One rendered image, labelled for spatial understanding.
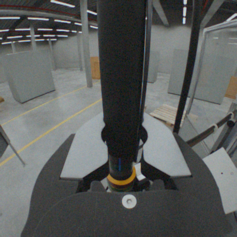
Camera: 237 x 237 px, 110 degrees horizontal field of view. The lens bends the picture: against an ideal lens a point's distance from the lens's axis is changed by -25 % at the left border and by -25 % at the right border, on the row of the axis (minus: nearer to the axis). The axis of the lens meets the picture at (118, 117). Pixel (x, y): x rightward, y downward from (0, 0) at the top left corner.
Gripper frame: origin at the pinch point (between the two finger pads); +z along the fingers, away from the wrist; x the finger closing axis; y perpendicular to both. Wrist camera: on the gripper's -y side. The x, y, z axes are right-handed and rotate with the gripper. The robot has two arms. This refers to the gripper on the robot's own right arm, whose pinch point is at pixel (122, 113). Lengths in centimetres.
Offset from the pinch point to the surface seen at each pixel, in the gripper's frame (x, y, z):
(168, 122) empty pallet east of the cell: 128, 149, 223
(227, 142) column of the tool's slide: 63, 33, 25
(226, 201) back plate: 38, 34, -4
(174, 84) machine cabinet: 258, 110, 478
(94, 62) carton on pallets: -172, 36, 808
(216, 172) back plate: 41, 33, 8
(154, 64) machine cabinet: 209, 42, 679
